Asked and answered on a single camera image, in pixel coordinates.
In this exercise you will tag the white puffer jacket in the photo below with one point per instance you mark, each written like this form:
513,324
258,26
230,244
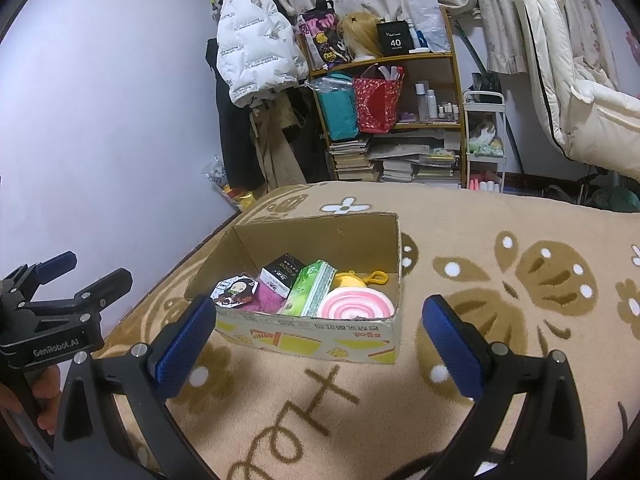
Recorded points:
255,45

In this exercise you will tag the white green plush toy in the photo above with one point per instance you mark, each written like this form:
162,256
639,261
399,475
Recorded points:
482,135

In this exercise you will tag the yellow plush toy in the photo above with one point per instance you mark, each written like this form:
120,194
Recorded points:
350,280

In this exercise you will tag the person's left hand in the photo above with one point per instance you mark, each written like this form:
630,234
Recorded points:
50,395

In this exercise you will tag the black coat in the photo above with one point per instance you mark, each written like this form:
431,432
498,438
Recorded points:
235,150

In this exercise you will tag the black garment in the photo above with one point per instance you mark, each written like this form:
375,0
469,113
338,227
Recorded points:
312,160

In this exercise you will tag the row of cosmetic bottles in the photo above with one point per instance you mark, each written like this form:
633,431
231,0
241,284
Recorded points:
422,102

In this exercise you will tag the dark folded cloth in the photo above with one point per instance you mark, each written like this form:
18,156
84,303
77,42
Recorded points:
485,82

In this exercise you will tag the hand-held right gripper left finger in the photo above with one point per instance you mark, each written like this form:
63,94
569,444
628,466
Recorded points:
185,345

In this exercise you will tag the floral curtain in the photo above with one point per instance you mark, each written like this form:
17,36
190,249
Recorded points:
500,35

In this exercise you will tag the stack of books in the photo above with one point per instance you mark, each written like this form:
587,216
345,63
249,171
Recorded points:
350,160

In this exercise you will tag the teal bag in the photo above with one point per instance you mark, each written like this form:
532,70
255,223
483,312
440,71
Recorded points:
337,110

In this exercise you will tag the pink swirl squishy roll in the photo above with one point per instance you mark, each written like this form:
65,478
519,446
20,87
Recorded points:
350,305

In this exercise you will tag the white cart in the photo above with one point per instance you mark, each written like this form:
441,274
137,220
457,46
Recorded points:
485,156

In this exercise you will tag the wooden shelf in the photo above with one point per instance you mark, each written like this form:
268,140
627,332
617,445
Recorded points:
425,58

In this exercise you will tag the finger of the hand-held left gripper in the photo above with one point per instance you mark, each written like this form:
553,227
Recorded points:
57,266
105,285

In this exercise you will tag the printed cardboard box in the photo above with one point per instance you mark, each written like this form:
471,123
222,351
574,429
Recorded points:
310,340

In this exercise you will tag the black cosmetics box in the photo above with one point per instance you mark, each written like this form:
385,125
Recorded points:
395,40

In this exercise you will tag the dark hexagonal box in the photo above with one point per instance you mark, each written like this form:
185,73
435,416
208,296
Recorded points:
235,290

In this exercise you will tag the beige trousers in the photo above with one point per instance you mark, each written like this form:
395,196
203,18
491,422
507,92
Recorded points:
275,160

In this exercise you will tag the green tissue pack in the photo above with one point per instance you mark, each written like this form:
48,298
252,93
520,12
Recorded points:
310,287

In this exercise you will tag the plastic bag of toys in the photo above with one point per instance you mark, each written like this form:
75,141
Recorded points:
222,175

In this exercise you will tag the purple printed pouch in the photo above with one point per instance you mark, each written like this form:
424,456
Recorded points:
322,45

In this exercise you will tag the clear plastic bag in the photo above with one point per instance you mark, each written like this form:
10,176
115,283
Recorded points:
427,20

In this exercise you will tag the green bag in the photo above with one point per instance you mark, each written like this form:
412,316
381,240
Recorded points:
615,200

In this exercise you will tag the blond wig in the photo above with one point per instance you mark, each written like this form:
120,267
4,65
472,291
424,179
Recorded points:
360,35

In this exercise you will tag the red gift bag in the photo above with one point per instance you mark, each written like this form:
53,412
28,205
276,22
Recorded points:
375,105

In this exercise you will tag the small black box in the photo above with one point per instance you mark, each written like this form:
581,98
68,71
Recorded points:
282,267

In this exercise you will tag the pink and white bottles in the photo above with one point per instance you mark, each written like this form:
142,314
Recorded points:
482,182

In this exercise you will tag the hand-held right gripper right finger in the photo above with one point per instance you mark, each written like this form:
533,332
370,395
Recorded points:
452,347

